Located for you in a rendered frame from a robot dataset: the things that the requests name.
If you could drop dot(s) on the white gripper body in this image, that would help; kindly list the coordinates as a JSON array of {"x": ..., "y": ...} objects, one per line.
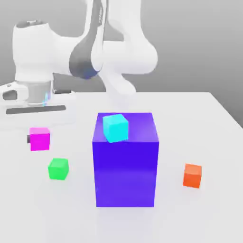
[{"x": 36, "y": 109}]

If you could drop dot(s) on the small magenta cube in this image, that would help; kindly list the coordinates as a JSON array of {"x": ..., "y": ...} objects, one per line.
[{"x": 40, "y": 141}]

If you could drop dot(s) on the small cyan cube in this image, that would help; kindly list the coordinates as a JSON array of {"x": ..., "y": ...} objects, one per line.
[{"x": 116, "y": 128}]

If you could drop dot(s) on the large blue box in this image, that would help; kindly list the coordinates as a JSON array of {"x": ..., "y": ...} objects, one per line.
[{"x": 125, "y": 170}]

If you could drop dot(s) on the small green cube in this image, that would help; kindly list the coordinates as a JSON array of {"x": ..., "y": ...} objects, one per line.
[{"x": 58, "y": 169}]

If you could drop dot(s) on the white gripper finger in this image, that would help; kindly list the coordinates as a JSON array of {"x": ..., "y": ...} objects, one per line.
[{"x": 28, "y": 139}]

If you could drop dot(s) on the small orange cube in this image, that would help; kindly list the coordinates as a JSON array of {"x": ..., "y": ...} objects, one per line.
[{"x": 192, "y": 176}]

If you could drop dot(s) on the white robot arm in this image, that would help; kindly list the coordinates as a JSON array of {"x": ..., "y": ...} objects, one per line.
[{"x": 39, "y": 49}]

